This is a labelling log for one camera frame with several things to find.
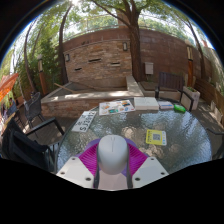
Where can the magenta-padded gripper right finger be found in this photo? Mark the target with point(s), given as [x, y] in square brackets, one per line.
[150, 170]

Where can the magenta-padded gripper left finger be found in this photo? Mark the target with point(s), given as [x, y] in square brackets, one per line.
[75, 170]

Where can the white computer mouse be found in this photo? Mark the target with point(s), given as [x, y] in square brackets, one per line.
[112, 153]

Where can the purple paw-shaped mouse pad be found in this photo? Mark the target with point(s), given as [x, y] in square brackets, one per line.
[113, 182]

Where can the yellow square card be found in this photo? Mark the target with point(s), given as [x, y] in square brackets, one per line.
[156, 137]

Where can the white sign with black print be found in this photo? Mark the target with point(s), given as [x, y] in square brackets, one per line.
[84, 121]

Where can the brick raised basin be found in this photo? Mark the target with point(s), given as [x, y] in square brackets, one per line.
[66, 105]

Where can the small white booklet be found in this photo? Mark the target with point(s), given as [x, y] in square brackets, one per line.
[165, 105]

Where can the flat white box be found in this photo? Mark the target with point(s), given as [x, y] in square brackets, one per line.
[146, 103]

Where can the small green object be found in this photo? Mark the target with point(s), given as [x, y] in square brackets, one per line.
[179, 108]

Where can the colourful printed leaflet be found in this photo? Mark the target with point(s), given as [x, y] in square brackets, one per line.
[116, 107]

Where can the black mesh-back chair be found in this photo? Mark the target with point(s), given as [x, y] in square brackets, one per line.
[33, 106]

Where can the long wooden stick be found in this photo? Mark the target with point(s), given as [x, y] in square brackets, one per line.
[63, 87]

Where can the white square planter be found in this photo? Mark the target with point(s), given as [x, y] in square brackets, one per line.
[191, 96]

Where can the person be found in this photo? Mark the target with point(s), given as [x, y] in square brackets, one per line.
[11, 108]

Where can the dark slatted chair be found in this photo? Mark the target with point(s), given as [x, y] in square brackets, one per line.
[170, 81]

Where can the orange parasol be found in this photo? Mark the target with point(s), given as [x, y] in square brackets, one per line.
[6, 85]

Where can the thin leaning tree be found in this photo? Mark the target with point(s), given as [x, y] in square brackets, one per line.
[27, 60]

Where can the slim curved tree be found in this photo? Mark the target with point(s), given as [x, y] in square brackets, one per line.
[61, 50]

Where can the thick forked tree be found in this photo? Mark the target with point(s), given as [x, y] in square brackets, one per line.
[135, 50]

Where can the slim dark tree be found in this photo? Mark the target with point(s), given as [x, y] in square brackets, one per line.
[201, 60]

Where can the wooden lamp post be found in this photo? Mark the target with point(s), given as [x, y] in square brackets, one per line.
[41, 76]
[190, 66]

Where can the grey wall box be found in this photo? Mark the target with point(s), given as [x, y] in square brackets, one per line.
[149, 68]

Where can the black wall lamp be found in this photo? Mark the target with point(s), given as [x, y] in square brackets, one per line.
[125, 46]
[67, 57]

